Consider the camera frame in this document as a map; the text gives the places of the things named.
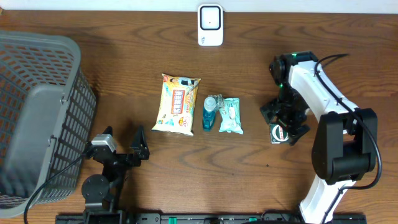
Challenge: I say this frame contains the pale green small packet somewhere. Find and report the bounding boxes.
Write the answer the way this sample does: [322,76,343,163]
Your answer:
[219,98,244,134]

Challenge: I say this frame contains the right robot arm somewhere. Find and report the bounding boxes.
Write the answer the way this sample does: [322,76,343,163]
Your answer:
[260,51,382,223]

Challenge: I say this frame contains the teal spray bottle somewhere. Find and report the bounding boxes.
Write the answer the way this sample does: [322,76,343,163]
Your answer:
[202,94,223,131]

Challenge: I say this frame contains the yellow wet wipes pack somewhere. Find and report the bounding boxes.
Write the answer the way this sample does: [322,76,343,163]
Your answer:
[152,73,201,136]

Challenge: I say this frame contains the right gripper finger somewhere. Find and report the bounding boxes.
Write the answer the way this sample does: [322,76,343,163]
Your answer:
[260,98,279,124]
[287,124,310,146]

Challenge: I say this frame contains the dark green round-logo box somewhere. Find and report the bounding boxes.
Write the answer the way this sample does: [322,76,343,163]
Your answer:
[269,123,291,144]

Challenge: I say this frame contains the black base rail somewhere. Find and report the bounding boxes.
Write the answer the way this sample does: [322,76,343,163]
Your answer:
[55,212,368,224]

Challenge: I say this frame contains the grey plastic shopping basket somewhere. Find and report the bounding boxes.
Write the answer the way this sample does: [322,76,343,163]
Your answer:
[1,31,96,218]

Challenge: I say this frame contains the white barcode scanner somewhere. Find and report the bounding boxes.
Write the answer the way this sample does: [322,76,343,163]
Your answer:
[197,4,224,47]

